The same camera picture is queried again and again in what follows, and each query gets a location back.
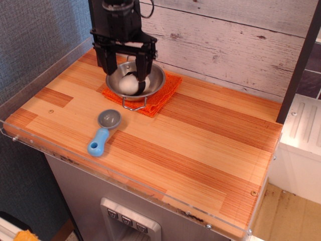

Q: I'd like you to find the dark shelf post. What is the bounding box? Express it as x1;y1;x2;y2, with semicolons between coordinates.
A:
276;1;320;124
88;0;107;72

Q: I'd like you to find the grey toy kitchen cabinet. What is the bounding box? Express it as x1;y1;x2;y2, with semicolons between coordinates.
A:
45;155;227;240

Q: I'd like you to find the blue grey toy scoop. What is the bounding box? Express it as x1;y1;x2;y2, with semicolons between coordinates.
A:
87;109;121;157

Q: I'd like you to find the yellow object at corner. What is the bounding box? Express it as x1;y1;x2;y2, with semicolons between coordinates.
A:
13;230;39;241

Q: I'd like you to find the dark left shelf post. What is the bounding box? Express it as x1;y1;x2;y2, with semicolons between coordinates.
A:
88;0;107;72

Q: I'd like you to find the black cable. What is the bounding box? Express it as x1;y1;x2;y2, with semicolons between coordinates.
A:
139;0;155;19

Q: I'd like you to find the dark right shelf post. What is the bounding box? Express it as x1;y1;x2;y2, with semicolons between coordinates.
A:
276;1;320;124

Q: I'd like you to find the silver metal pot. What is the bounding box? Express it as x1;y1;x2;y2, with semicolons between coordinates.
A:
106;60;166;111

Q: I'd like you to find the white cabinet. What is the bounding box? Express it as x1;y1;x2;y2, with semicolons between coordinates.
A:
268;94;320;203

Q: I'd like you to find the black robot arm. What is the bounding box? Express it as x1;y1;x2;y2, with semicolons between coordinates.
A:
89;1;157;82

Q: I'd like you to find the silver dispenser button panel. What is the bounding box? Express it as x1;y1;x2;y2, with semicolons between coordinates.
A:
100;197;162;240

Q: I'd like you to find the orange woven cloth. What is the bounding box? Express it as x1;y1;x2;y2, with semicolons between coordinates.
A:
102;73;183;117

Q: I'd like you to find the white plush rice ball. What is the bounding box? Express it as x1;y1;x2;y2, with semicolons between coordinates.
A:
118;71;150;96

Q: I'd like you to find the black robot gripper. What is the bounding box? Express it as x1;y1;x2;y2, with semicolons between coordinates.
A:
96;7;157;82

